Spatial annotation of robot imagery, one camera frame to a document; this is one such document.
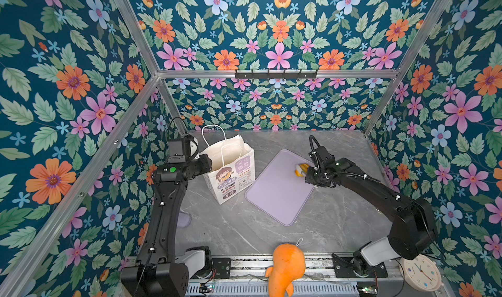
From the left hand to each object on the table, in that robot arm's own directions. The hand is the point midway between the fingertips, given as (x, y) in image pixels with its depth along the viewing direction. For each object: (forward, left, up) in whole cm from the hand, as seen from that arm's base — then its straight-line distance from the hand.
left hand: (210, 156), depth 74 cm
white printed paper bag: (-2, -8, -2) cm, 9 cm away
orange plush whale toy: (-35, -27, -19) cm, 49 cm away
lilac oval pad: (-15, +15, -25) cm, 33 cm away
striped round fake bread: (+3, -39, -19) cm, 43 cm away
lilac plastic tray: (-4, -28, -27) cm, 38 cm away
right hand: (-3, -40, -16) cm, 43 cm away
